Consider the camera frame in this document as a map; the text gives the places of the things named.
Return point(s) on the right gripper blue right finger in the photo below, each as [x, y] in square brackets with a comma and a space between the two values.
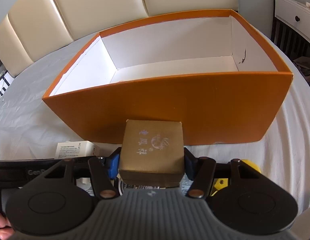
[201, 172]

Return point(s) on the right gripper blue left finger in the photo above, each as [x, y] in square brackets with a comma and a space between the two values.
[103, 170]

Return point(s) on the gold gift box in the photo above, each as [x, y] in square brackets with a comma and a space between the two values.
[152, 153]

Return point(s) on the person's right hand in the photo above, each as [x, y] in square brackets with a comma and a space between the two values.
[6, 231]

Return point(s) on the yellow tape measure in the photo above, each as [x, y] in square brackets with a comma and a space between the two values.
[233, 171]

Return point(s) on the orange cardboard box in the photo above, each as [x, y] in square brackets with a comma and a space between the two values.
[208, 69]

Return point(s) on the left bedside shelf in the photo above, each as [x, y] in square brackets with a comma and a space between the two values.
[5, 79]

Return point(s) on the cream padded headboard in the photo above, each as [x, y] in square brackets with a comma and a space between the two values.
[31, 29]

